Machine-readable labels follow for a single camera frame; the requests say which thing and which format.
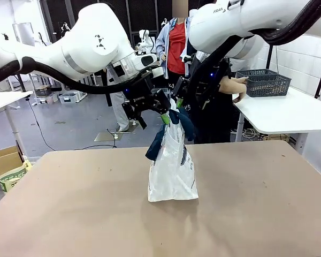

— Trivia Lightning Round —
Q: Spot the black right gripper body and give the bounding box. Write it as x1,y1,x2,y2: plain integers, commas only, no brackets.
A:
188,60,223,110

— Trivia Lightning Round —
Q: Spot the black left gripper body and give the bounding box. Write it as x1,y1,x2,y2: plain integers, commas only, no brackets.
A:
124,70,161,112

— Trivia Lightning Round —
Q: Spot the translucent bag with navy handles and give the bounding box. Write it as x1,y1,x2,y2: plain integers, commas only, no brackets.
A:
145,97,200,203

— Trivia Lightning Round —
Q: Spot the large gray plastic basket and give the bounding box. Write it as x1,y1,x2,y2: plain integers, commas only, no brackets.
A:
245,74,292,98

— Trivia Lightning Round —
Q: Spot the person's right forearm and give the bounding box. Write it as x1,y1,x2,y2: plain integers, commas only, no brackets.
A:
218,79,241,95

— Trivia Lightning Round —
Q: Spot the person's right hand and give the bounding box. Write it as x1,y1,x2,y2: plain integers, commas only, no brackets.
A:
232,89,248,104

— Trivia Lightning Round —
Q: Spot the person's left hand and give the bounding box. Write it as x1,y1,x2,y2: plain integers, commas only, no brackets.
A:
231,76,249,87

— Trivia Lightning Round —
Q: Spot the person in gray trousers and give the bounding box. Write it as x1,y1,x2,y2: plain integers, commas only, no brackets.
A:
106,64,136,132

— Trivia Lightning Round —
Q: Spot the person in red shirt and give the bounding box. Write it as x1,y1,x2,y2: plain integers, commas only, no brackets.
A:
155,2,196,81

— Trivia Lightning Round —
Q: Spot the metal floor plate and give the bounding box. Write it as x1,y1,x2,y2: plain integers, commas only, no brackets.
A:
94,131,124,142

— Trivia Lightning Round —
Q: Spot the small gray plastic basket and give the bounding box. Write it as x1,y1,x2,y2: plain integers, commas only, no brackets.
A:
235,69,279,81

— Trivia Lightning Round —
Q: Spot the clear plastic storage bin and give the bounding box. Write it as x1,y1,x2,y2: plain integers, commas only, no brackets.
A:
33,93,58,105
58,92,80,104

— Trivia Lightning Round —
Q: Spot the black mesh partition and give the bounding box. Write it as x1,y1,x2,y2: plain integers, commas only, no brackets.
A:
40,0,217,51

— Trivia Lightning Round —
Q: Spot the white side table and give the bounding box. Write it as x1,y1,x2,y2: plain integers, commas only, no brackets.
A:
232,87,321,142

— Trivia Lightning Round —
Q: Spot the white box under table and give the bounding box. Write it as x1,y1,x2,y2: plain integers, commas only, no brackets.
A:
288,132,308,155

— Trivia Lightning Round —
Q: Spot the white desk with leg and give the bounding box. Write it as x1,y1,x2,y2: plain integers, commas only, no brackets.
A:
0,90,34,161

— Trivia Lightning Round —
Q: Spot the cardboard box with green print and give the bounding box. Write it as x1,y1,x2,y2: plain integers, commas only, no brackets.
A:
0,160,33,192

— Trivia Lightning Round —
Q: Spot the plain brown cardboard box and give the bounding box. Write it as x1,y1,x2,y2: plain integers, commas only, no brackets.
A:
0,146,25,180

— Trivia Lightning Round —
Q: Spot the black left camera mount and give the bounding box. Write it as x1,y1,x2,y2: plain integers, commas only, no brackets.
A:
121,103,148,131

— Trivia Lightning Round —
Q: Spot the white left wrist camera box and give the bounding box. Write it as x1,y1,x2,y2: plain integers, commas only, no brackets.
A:
151,66,164,79

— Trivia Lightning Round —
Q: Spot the white cable bundle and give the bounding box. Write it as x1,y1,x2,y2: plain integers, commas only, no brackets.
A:
242,127,263,140

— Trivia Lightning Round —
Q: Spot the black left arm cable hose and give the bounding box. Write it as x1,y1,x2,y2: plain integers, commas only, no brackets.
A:
0,59,140,95

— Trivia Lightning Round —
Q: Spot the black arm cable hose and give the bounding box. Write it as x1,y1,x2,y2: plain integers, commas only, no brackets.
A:
0,59,140,95
189,0,321,86

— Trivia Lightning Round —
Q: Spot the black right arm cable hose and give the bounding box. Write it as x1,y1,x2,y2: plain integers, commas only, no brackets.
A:
189,0,321,86

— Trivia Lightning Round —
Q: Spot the black floor cable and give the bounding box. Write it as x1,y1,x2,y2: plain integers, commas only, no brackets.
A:
28,98,117,150

